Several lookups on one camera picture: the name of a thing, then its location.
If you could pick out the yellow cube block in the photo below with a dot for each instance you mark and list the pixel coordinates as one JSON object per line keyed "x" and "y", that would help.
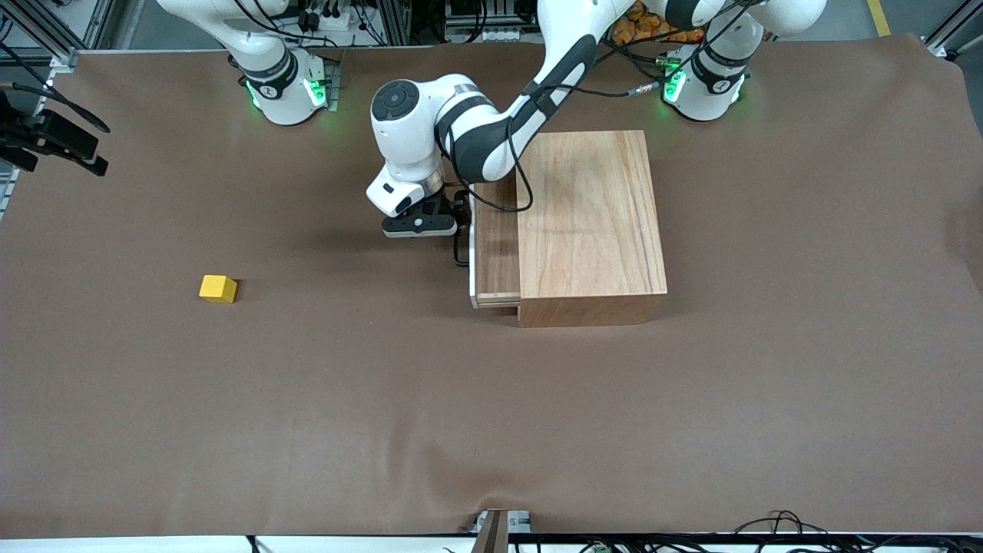
{"x": 217, "y": 288}

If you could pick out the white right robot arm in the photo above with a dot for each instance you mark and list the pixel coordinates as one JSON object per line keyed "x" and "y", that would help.
{"x": 280, "y": 92}

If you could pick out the wooden cabinet box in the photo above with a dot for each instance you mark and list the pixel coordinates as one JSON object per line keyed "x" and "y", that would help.
{"x": 591, "y": 223}

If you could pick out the brown table mat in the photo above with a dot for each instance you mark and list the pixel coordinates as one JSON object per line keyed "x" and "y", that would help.
{"x": 384, "y": 399}

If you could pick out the white power strip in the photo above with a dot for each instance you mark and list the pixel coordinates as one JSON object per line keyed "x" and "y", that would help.
{"x": 330, "y": 17}

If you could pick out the orange bag pile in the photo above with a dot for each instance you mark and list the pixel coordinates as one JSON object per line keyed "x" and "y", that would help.
{"x": 653, "y": 27}

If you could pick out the aluminium frame profile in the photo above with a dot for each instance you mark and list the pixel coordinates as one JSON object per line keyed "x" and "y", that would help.
{"x": 952, "y": 38}
{"x": 46, "y": 34}

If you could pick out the metal clamp bracket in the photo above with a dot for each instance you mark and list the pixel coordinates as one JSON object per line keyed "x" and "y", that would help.
{"x": 503, "y": 530}

